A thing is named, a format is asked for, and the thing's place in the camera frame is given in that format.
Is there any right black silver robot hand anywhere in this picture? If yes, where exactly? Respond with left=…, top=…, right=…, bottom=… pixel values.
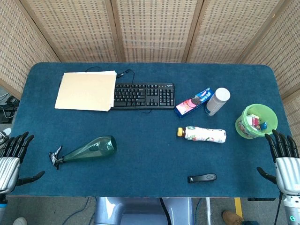
left=256, top=129, right=300, bottom=195

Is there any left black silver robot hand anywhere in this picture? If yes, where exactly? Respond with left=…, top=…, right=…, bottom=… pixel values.
left=0, top=131, right=45, bottom=195

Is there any green transparent spray bottle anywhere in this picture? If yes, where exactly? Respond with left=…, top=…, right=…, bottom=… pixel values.
left=48, top=135, right=117, bottom=170

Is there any black table control panel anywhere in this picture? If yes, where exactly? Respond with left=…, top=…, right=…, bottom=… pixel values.
left=247, top=197, right=277, bottom=202

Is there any white black sneaker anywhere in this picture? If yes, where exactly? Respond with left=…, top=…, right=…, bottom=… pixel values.
left=0, top=127, right=12, bottom=143

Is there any yellow floor tape strip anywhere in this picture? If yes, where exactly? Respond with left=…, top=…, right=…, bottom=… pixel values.
left=234, top=197, right=243, bottom=218

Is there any green plastic bucket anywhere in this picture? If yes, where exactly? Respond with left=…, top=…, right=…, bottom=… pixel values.
left=235, top=104, right=278, bottom=139

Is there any brown shoe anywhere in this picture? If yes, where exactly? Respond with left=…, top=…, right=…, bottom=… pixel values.
left=222, top=210, right=244, bottom=225

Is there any white table leg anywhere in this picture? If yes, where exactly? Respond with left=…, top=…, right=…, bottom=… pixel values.
left=204, top=197, right=212, bottom=225

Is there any white cylindrical container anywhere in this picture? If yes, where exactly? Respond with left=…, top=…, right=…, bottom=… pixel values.
left=206, top=87, right=231, bottom=116

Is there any manila paper folder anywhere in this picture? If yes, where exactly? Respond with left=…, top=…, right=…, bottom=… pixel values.
left=54, top=70, right=117, bottom=113

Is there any blue pink cookie box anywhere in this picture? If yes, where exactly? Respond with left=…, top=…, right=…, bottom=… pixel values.
left=174, top=87, right=214, bottom=119

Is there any woven bamboo screen panel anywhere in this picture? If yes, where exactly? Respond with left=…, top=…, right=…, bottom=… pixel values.
left=240, top=0, right=300, bottom=99
left=20, top=0, right=126, bottom=63
left=111, top=0, right=204, bottom=63
left=186, top=0, right=285, bottom=64
left=0, top=0, right=60, bottom=99

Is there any silver-blue robot torso base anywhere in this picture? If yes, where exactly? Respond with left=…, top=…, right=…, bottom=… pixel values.
left=93, top=196, right=195, bottom=225

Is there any blue carpet table mat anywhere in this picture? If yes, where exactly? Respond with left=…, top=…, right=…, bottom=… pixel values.
left=7, top=62, right=296, bottom=198

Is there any black computer keyboard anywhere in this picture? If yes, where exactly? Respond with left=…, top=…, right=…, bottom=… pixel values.
left=110, top=82, right=176, bottom=110

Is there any black equipment with cables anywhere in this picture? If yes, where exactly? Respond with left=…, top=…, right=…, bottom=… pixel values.
left=0, top=93, right=21, bottom=124

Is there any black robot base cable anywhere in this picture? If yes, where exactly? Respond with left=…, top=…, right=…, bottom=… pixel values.
left=160, top=198, right=170, bottom=225

